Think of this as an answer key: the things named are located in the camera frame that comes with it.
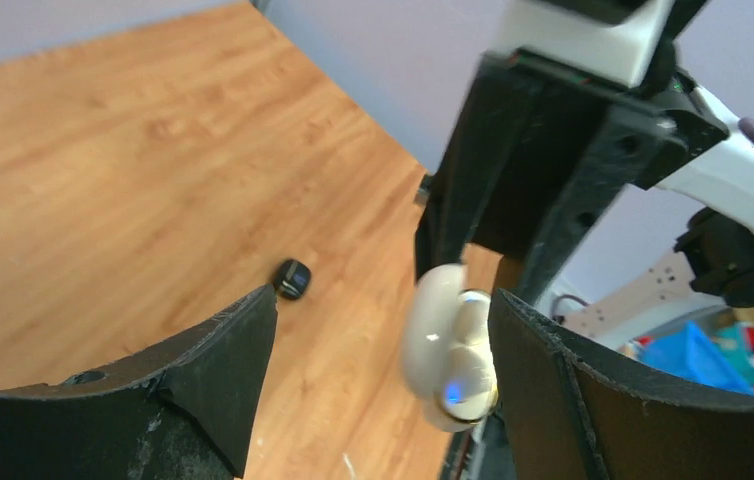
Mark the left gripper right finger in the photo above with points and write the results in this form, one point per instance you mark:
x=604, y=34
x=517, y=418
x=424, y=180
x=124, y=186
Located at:
x=574, y=409

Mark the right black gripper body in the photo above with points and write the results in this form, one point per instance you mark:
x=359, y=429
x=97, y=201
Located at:
x=566, y=113

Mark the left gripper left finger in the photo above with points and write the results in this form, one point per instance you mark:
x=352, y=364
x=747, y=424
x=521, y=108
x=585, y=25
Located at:
x=183, y=408

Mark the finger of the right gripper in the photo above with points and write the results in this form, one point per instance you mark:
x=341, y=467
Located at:
x=620, y=149
x=495, y=111

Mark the white charging case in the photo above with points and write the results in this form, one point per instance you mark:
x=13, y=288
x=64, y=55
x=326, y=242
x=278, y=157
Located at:
x=446, y=359

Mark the black charging case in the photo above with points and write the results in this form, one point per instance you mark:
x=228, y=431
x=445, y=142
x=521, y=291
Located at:
x=292, y=279

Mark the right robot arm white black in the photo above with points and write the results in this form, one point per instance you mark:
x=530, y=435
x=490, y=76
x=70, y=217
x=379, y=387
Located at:
x=714, y=260

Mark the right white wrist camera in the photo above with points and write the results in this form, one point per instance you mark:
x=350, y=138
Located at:
x=619, y=51

